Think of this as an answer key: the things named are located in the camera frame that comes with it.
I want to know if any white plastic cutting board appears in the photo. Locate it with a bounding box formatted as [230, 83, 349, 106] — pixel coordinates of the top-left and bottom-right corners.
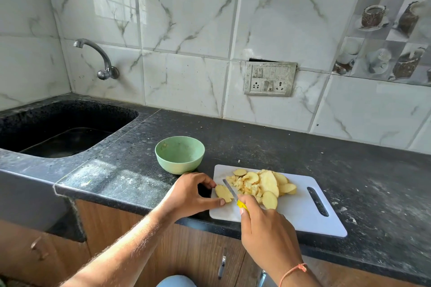
[209, 164, 348, 238]

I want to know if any person's right hand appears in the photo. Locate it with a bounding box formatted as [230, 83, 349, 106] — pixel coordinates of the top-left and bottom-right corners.
[237, 195, 305, 276]

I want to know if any person's blue trouser leg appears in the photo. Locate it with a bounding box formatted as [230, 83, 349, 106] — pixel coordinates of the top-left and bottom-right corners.
[156, 275, 197, 287]

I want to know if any pile of potato slices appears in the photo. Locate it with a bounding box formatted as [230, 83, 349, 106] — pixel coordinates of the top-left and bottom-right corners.
[232, 169, 298, 210]

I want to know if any metal wall tap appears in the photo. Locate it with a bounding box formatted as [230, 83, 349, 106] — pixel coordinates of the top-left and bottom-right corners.
[73, 39, 120, 81]

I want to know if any person's right forearm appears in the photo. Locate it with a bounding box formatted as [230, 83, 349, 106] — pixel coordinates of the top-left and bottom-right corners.
[279, 263, 323, 287]

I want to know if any heap of diced potato pieces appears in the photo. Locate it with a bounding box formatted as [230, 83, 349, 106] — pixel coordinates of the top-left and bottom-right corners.
[225, 175, 264, 204]

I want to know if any oval potato slice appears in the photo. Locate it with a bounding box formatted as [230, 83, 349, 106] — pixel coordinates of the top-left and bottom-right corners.
[215, 185, 235, 203]

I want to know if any person's left forearm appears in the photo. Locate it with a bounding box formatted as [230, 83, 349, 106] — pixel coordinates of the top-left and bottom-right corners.
[61, 208, 176, 287]

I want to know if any white wall switch panel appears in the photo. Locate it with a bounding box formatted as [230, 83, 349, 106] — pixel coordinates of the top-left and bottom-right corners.
[244, 61, 298, 98]

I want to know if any yellow-handled kitchen knife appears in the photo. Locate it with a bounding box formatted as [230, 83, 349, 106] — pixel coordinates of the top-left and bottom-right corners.
[222, 179, 250, 215]

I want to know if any light green bowl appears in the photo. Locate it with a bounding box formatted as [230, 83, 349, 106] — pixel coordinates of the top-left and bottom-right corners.
[155, 136, 205, 175]

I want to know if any orange thread wristband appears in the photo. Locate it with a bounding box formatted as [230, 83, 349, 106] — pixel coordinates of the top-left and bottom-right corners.
[278, 263, 308, 287]

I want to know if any black stone sink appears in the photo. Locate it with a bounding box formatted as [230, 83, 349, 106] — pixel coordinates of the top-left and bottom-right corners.
[0, 98, 139, 160]

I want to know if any person's left hand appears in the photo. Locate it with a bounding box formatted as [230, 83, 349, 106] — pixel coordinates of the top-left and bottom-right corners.
[158, 172, 226, 223]

